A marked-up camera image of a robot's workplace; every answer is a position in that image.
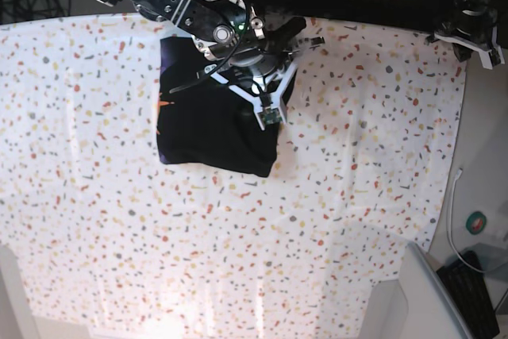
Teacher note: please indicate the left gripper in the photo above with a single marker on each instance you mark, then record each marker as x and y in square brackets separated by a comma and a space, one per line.
[485, 44]

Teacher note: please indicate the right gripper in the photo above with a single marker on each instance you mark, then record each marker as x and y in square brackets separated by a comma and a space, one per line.
[260, 72]

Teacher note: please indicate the black t-shirt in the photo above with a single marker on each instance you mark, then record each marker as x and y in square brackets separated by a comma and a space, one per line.
[207, 124]

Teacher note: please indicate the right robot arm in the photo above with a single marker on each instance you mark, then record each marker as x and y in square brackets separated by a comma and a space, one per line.
[223, 22]

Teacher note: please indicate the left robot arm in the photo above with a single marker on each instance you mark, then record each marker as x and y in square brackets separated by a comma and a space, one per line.
[471, 26]

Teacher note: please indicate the green tape roll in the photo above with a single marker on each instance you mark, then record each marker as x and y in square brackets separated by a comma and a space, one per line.
[476, 223]

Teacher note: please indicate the terrazzo pattern table cloth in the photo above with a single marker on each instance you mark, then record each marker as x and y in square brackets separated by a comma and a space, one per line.
[107, 236]

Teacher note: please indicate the black keyboard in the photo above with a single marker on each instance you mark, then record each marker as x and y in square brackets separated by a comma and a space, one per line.
[468, 291]

